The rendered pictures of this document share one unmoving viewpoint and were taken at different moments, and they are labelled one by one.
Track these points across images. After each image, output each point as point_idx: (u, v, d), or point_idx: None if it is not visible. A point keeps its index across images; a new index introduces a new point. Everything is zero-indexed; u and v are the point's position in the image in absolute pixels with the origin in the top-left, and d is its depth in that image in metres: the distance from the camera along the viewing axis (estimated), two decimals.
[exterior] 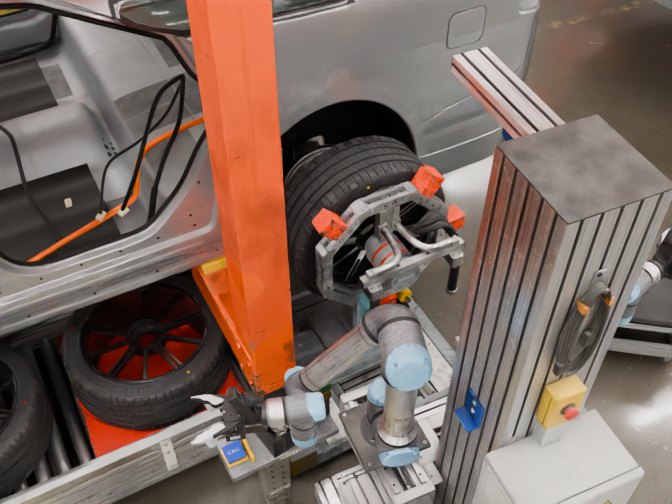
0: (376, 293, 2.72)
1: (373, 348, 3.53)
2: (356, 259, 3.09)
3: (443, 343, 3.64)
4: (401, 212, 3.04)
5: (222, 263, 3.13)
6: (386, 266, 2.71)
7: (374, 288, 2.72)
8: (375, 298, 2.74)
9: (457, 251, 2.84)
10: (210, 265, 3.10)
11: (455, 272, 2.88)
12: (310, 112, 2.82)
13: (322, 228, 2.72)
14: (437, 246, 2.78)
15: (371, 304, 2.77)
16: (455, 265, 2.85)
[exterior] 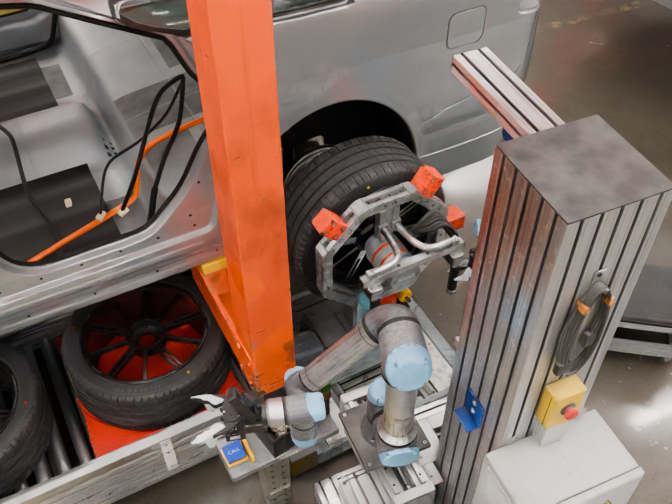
0: (376, 293, 2.72)
1: (373, 348, 3.53)
2: (356, 259, 3.09)
3: (443, 343, 3.64)
4: (401, 212, 3.04)
5: (222, 263, 3.13)
6: (386, 266, 2.71)
7: (374, 288, 2.72)
8: (375, 298, 2.74)
9: (457, 251, 2.84)
10: (210, 265, 3.10)
11: (455, 272, 2.88)
12: (310, 112, 2.82)
13: (322, 228, 2.72)
14: (437, 246, 2.78)
15: (371, 304, 2.77)
16: (455, 265, 2.85)
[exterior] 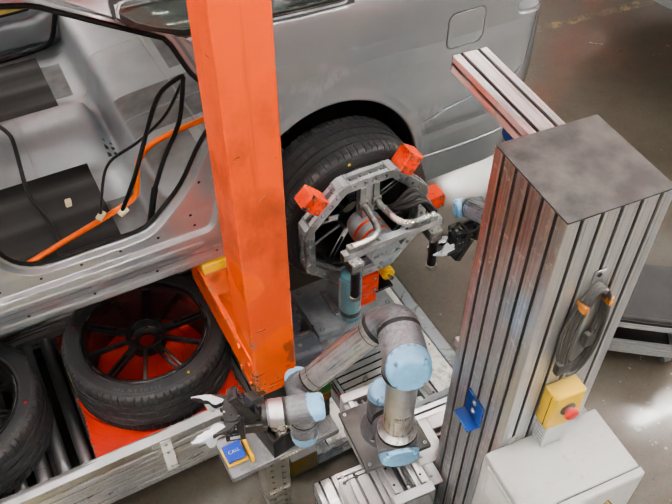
0: (356, 266, 2.81)
1: None
2: (339, 236, 3.17)
3: (443, 343, 3.64)
4: (383, 190, 3.13)
5: (222, 263, 3.13)
6: (366, 240, 2.80)
7: (354, 261, 2.81)
8: (355, 271, 2.82)
9: (436, 227, 2.93)
10: (210, 265, 3.10)
11: (434, 247, 2.96)
12: (310, 112, 2.82)
13: (304, 203, 2.80)
14: (416, 221, 2.86)
15: (352, 278, 2.85)
16: (434, 240, 2.93)
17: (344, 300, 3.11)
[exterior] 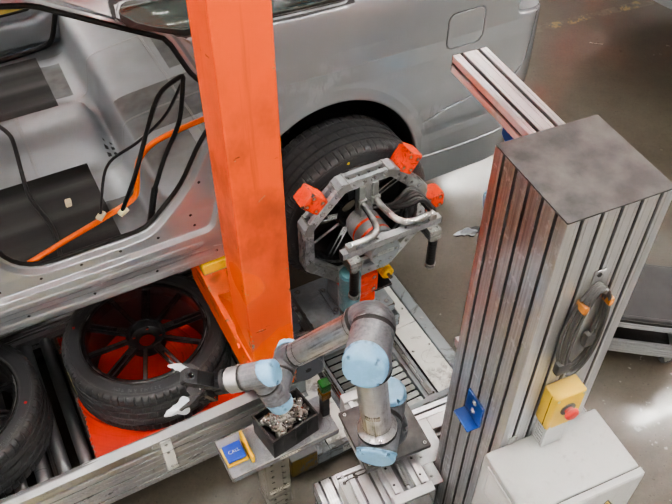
0: (355, 265, 2.81)
1: None
2: (338, 235, 3.18)
3: (443, 343, 3.64)
4: (382, 189, 3.13)
5: (222, 263, 3.13)
6: (365, 239, 2.80)
7: (353, 260, 2.81)
8: (354, 270, 2.83)
9: (435, 225, 2.93)
10: (210, 265, 3.10)
11: (433, 246, 2.97)
12: (310, 112, 2.82)
13: (303, 202, 2.81)
14: (415, 220, 2.87)
15: (351, 276, 2.86)
16: (433, 239, 2.94)
17: (343, 299, 3.12)
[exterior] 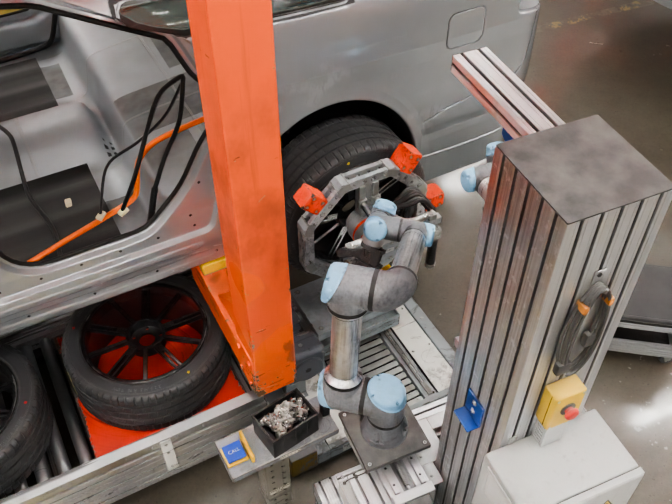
0: None
1: None
2: (338, 235, 3.18)
3: (443, 343, 3.64)
4: (382, 189, 3.13)
5: (222, 263, 3.13)
6: None
7: (353, 260, 2.81)
8: None
9: (435, 225, 2.93)
10: (210, 265, 3.10)
11: (433, 246, 2.97)
12: (310, 112, 2.82)
13: (303, 202, 2.81)
14: (415, 220, 2.87)
15: None
16: (433, 239, 2.94)
17: None
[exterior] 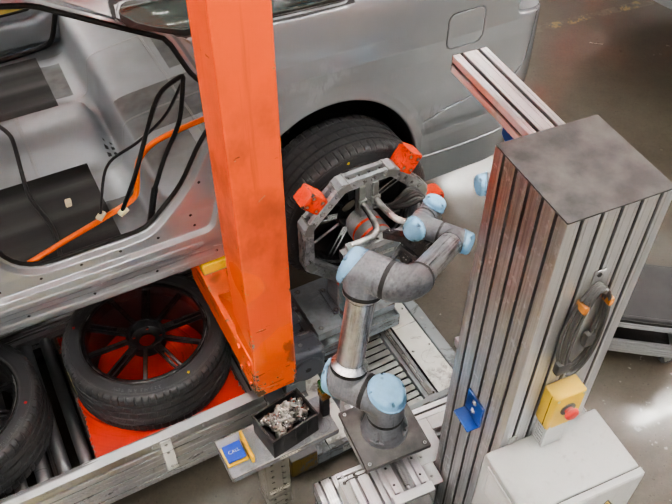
0: None
1: None
2: (338, 235, 3.18)
3: (443, 343, 3.64)
4: (382, 189, 3.13)
5: (222, 263, 3.13)
6: (365, 239, 2.80)
7: None
8: None
9: None
10: (210, 265, 3.10)
11: None
12: (310, 112, 2.82)
13: (303, 202, 2.81)
14: None
15: None
16: None
17: (343, 299, 3.12)
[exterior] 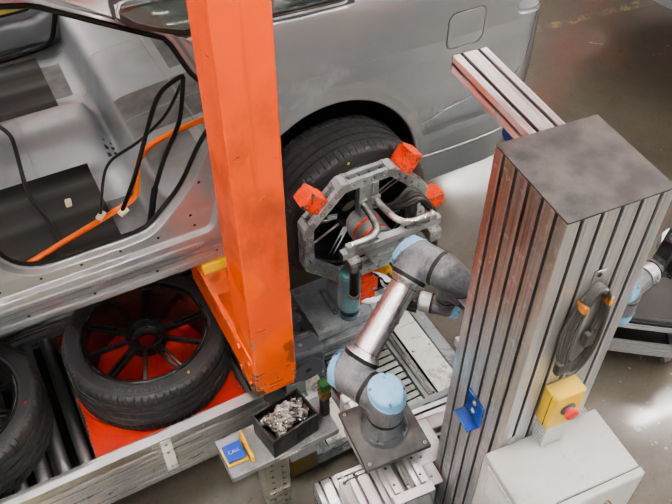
0: (355, 265, 2.81)
1: (357, 325, 3.62)
2: (338, 235, 3.18)
3: (443, 343, 3.64)
4: (382, 189, 3.13)
5: (222, 263, 3.13)
6: (365, 239, 2.80)
7: (353, 260, 2.81)
8: (354, 270, 2.83)
9: (435, 225, 2.93)
10: (210, 265, 3.10)
11: None
12: (310, 112, 2.82)
13: (303, 202, 2.81)
14: (415, 220, 2.87)
15: (351, 276, 2.86)
16: (433, 239, 2.94)
17: (343, 299, 3.12)
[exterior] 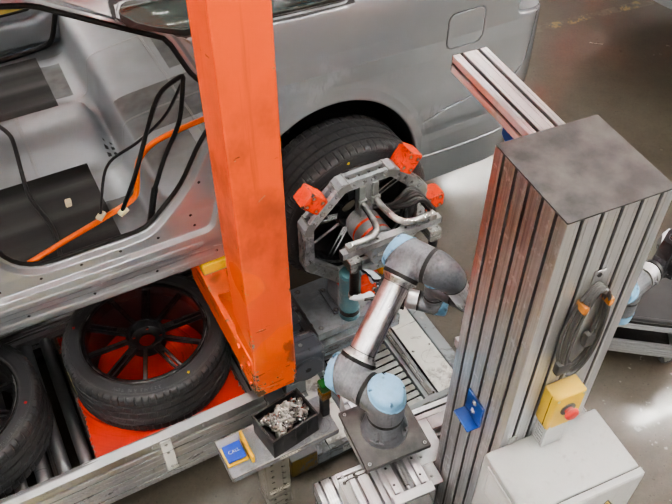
0: (355, 265, 2.81)
1: (357, 325, 3.62)
2: (338, 235, 3.18)
3: (443, 343, 3.64)
4: (382, 189, 3.13)
5: (222, 263, 3.13)
6: (365, 239, 2.80)
7: (353, 260, 2.81)
8: (354, 270, 2.83)
9: (435, 225, 2.93)
10: (210, 265, 3.10)
11: (433, 246, 2.97)
12: (310, 112, 2.82)
13: (303, 202, 2.81)
14: (415, 220, 2.87)
15: (351, 276, 2.86)
16: (433, 239, 2.94)
17: (343, 299, 3.12)
